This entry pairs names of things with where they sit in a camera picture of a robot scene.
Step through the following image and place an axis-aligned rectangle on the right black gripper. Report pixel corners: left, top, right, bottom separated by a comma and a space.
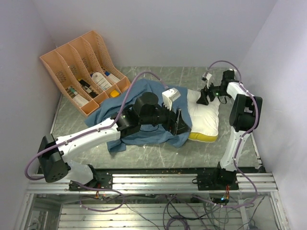
196, 81, 228, 105

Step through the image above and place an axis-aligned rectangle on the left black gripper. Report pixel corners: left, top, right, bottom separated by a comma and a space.
140, 99, 191, 137

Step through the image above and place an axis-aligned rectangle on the white pillow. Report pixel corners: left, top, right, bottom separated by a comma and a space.
187, 89, 220, 142

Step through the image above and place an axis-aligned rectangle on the blue pillowcase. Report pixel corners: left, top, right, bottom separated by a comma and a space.
85, 78, 194, 153

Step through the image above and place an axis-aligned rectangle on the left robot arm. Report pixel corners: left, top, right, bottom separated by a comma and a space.
38, 89, 190, 190

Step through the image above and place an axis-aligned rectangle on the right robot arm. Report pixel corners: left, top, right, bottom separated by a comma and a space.
197, 69, 262, 172

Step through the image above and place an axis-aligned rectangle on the yellow small box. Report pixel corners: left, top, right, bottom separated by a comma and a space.
110, 90, 120, 98

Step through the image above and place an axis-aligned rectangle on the white tube with blue cap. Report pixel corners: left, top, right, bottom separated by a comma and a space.
105, 71, 120, 83

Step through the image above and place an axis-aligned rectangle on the white lotion bottle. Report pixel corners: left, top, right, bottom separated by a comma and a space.
92, 72, 112, 91

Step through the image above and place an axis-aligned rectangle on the orange plastic file organizer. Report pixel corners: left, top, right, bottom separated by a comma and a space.
40, 31, 130, 117

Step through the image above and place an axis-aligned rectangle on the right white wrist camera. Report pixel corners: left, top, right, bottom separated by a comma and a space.
202, 72, 213, 88

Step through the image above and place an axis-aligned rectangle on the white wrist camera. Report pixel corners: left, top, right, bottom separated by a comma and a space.
202, 72, 213, 88
162, 88, 181, 111

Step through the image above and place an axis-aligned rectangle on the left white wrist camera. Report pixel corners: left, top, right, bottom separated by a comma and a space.
162, 88, 181, 111

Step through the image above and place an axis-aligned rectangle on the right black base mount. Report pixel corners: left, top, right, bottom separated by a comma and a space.
192, 167, 239, 191

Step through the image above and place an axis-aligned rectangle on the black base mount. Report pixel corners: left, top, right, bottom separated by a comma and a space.
192, 167, 239, 191
68, 171, 113, 191

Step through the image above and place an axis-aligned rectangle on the aluminium frame rail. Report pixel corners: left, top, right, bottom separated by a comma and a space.
26, 173, 278, 195

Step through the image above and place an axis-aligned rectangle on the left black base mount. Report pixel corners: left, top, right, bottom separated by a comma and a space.
68, 171, 113, 191

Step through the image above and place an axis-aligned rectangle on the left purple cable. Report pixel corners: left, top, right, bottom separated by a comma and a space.
24, 71, 168, 213

